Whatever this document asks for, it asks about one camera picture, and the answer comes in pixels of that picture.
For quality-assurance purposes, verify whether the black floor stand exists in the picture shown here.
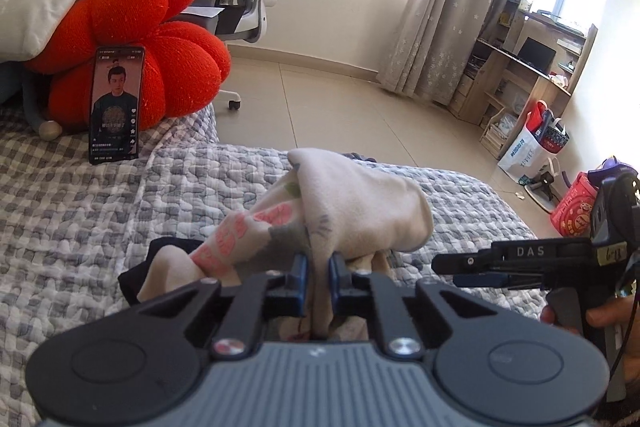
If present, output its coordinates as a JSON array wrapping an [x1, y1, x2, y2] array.
[[522, 169, 566, 208]]

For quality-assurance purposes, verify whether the black laptop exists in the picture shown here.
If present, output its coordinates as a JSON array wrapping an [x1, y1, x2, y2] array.
[[517, 38, 557, 75]]

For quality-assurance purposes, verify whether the small wooden rack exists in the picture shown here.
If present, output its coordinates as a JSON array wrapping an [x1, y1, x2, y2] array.
[[480, 92, 521, 160]]

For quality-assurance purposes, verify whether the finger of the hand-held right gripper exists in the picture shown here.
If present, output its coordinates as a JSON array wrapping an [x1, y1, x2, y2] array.
[[452, 273, 551, 290], [431, 243, 501, 278]]

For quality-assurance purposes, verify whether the red pumpkin cushion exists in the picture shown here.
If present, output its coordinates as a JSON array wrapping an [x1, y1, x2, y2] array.
[[25, 0, 232, 132]]

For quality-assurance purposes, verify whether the grey star curtain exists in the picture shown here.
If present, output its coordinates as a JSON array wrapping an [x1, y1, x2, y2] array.
[[376, 0, 543, 100]]

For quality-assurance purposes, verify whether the black smartphone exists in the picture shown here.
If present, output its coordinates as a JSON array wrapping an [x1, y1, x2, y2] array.
[[89, 46, 146, 165]]

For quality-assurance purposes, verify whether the white shopping bag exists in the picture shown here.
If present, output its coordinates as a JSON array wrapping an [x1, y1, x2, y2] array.
[[497, 124, 551, 185]]

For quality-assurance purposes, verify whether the dark patterned bag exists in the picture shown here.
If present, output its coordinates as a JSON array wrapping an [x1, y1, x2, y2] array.
[[542, 119, 571, 152]]

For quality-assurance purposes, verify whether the purple toy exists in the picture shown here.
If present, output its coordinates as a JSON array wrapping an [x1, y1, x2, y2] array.
[[587, 157, 638, 188]]

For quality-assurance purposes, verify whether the red bag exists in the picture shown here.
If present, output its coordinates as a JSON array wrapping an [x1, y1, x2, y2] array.
[[525, 101, 551, 142]]

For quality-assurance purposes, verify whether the blue plush toy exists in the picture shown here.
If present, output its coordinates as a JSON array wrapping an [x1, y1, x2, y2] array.
[[20, 69, 63, 142]]

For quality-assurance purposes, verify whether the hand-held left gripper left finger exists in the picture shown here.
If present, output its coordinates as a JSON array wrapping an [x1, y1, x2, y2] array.
[[134, 253, 309, 360]]

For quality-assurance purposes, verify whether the cream shirt with black sleeves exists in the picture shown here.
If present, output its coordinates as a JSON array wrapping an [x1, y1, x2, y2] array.
[[118, 148, 433, 343]]

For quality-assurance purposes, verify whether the red printed bucket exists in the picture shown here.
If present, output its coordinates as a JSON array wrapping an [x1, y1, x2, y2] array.
[[550, 172, 601, 237]]

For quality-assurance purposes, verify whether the wooden desk with shelves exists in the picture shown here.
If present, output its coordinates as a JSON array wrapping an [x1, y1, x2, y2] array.
[[447, 0, 598, 128]]

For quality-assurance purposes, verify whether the grey checked quilt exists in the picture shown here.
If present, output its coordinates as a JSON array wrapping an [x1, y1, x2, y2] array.
[[0, 104, 551, 427]]

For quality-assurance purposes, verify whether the person's right hand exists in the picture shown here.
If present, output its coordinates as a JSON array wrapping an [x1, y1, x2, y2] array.
[[540, 293, 640, 333]]

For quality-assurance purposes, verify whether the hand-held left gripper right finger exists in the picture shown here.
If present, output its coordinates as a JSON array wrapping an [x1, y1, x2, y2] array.
[[329, 253, 502, 360]]

